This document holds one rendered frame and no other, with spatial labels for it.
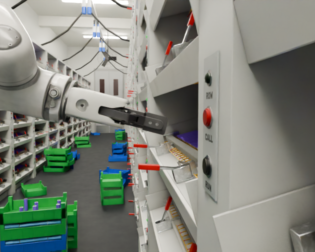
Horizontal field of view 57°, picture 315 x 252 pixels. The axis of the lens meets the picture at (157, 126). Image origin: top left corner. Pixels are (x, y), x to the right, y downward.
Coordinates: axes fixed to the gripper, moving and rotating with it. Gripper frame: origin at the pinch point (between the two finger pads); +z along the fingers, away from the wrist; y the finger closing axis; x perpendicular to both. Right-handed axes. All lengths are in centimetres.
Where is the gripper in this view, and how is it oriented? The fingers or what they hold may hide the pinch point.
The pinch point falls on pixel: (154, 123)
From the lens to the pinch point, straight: 52.8
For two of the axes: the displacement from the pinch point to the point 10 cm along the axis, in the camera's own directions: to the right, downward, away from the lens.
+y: -1.1, -0.6, 9.9
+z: 9.6, 2.5, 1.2
